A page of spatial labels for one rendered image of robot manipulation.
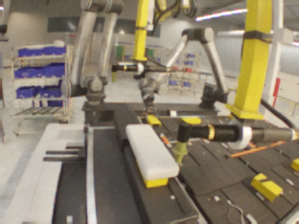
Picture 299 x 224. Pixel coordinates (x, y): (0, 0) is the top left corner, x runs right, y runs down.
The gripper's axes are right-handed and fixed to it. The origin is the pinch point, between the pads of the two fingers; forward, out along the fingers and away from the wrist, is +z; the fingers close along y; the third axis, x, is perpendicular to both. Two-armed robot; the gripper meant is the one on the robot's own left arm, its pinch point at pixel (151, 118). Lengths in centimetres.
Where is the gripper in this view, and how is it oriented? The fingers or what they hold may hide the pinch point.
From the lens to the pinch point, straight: 131.9
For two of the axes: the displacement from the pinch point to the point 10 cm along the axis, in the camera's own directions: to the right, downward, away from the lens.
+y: -9.5, 0.1, -3.1
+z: 1.6, 8.7, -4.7
